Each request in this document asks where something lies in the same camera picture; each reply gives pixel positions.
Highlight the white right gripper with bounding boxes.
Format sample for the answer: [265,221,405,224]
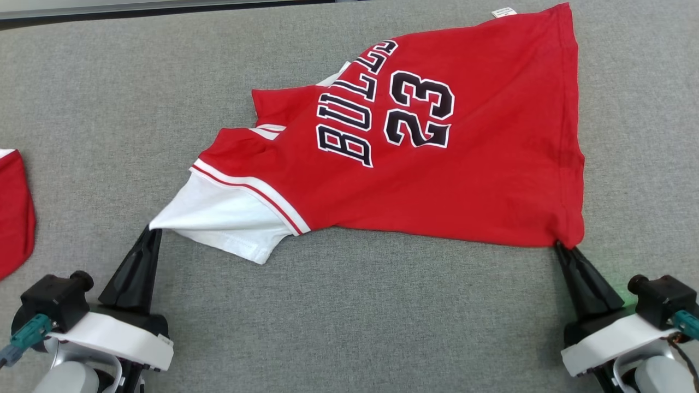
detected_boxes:
[555,244,682,393]

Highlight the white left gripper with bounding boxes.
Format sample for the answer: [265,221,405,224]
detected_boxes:
[46,228,174,393]

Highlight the red Bulls 23 jersey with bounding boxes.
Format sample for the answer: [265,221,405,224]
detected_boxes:
[149,3,586,265]

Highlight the red white-striped shorts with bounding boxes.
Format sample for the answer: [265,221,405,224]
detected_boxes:
[0,148,37,281]

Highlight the teal left camera cable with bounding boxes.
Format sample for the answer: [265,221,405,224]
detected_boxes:
[0,314,56,368]

